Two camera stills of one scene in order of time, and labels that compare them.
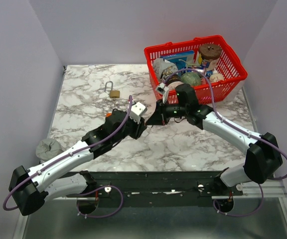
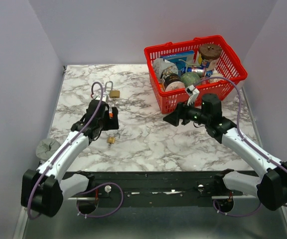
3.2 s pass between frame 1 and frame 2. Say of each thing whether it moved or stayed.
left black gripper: moved
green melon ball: stayed
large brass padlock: stayed
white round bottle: stayed
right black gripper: moved
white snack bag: stayed
